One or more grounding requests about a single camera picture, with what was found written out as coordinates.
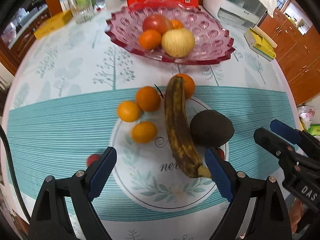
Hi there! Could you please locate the small tangerine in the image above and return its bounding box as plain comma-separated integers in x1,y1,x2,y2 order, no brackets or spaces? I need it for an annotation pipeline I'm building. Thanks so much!
131,121,158,144
117,101,142,122
136,86,161,112
176,74,196,99

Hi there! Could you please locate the yellow pear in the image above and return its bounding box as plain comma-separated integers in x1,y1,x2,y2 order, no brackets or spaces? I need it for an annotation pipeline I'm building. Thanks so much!
161,28,195,58

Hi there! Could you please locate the small red fruit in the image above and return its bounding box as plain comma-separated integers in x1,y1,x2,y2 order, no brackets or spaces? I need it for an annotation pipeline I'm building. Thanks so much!
86,154,101,167

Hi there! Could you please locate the large orange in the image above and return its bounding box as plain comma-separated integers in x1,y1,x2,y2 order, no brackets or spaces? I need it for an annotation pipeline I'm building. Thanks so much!
138,29,162,50
171,19,184,29

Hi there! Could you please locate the overripe brown banana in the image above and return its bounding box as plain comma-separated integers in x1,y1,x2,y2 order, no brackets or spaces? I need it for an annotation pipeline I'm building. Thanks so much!
164,76,212,179

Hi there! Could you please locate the dark avocado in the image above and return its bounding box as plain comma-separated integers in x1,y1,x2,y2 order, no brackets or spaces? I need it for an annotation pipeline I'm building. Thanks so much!
190,109,234,148

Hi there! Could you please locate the small tangerine back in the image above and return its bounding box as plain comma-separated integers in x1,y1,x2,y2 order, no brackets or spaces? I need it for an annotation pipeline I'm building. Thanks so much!
176,74,196,99

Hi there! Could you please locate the yellow tissue pack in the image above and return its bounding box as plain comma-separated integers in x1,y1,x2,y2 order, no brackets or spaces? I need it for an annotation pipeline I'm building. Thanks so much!
244,26,277,61

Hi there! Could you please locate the tree print tablecloth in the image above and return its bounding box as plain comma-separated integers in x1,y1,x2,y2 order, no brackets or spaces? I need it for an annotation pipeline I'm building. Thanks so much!
2,10,297,239

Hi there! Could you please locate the small glass jar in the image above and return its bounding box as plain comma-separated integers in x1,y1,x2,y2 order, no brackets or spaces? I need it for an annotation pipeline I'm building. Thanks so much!
93,0,105,11

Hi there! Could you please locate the yellow flat box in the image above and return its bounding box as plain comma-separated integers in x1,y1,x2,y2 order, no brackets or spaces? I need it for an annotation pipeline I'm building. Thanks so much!
34,10,73,40

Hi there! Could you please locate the person right hand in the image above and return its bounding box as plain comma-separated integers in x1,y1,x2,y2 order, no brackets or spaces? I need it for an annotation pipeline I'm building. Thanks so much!
289,198,305,233

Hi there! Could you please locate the small tangerine front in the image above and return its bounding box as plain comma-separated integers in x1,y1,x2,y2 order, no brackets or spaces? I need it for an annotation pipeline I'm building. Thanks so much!
131,121,158,144

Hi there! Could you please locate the wooden cabinet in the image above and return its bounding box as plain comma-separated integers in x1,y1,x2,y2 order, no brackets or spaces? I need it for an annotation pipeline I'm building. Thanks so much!
259,9,319,105

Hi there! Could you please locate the pink glass fruit bowl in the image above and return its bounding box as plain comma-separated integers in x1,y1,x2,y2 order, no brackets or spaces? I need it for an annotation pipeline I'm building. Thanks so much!
106,0,235,65

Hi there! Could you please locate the teal striped placemat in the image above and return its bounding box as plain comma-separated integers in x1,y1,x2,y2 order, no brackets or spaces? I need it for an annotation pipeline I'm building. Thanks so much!
7,86,295,222

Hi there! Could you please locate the red apple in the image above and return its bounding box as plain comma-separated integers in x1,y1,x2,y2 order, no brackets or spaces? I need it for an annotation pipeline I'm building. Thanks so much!
142,14,173,35

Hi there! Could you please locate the white countertop appliance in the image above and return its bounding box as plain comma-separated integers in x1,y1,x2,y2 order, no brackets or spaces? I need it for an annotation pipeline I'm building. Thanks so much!
203,0,268,30

